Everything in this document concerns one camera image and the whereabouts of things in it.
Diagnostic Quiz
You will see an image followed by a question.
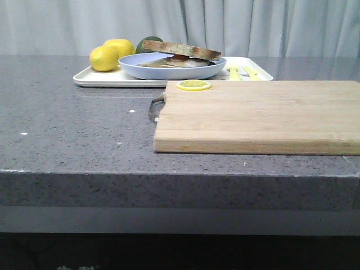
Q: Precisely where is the light blue plate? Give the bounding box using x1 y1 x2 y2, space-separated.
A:
119 52 226 80

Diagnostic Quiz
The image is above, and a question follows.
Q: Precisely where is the bread slice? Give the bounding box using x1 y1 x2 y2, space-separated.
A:
138 57 215 68
142 40 222 61

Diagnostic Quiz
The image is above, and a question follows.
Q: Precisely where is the white bear tray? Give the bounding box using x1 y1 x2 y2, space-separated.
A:
73 56 273 88

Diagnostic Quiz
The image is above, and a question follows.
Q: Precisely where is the lemon slice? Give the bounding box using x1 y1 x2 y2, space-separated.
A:
176 79 212 91

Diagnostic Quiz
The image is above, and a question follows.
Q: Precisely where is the fried egg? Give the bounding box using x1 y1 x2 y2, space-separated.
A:
171 55 191 61

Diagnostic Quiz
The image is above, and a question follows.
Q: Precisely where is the yellow plastic fork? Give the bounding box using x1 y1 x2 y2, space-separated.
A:
227 64 242 81

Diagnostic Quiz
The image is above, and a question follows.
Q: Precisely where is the green lime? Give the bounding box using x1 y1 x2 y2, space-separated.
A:
135 35 164 55

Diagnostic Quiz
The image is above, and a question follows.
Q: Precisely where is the yellow plastic knife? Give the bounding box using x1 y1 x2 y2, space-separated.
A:
242 66 261 80

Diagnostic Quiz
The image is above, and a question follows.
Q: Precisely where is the rear yellow lemon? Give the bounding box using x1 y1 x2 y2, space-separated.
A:
103 39 136 58

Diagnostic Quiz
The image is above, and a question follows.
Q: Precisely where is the yellow lemon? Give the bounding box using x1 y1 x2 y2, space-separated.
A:
103 39 136 58
89 46 119 72

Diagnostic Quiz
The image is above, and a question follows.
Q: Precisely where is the front yellow lemon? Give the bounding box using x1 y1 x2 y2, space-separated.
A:
89 46 119 72

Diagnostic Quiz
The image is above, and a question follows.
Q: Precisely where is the wooden cutting board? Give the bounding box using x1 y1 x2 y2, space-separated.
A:
154 80 359 155

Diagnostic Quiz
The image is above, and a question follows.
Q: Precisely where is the grey white curtain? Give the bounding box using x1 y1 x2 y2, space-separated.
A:
1 1 359 57

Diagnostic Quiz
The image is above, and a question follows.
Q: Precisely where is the metal cutting board handle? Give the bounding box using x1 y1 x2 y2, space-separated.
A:
148 92 165 124

